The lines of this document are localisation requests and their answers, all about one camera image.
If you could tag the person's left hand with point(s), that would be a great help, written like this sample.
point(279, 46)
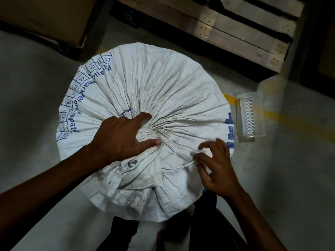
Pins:
point(117, 141)

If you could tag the person's right hand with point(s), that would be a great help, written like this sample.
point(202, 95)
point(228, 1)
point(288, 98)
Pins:
point(219, 172)

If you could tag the person's right thumb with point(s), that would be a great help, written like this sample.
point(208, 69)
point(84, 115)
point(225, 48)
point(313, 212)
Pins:
point(202, 175)

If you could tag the person's left thumb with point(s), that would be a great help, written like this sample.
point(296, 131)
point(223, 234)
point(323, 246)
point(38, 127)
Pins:
point(149, 144)

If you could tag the person's right middle finger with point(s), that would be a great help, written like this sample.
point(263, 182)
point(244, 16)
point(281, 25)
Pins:
point(212, 145)

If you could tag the white woven sack blue print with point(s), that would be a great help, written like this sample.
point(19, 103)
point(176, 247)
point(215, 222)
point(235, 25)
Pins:
point(162, 83)

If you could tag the person's right forearm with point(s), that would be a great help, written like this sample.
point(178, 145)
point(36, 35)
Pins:
point(253, 222)

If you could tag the person's left forearm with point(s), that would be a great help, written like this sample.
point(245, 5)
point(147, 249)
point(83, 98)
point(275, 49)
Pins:
point(44, 196)

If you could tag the person's dark trousers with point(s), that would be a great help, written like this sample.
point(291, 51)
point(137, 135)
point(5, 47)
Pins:
point(212, 227)

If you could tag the clear plastic box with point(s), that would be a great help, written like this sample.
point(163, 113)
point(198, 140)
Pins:
point(259, 114)

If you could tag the wooden pallet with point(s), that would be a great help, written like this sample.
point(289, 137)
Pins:
point(230, 31)

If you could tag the brown cardboard box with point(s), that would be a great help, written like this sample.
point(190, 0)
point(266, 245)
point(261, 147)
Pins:
point(44, 15)

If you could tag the dark metal rack post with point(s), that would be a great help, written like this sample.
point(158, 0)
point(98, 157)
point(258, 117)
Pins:
point(306, 36)

